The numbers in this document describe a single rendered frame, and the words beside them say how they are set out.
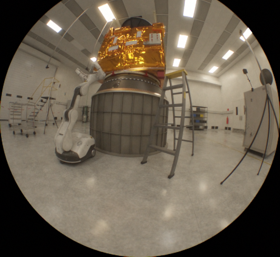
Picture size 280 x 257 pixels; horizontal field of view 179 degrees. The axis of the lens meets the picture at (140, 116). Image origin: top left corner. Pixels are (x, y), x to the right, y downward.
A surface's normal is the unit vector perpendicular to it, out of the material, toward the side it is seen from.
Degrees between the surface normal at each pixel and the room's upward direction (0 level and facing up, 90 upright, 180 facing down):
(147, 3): 180
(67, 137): 89
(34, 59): 90
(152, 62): 91
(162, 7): 180
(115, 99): 90
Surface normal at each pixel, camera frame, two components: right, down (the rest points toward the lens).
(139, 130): 0.31, 0.00
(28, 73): 0.98, 0.05
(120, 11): -0.06, 1.00
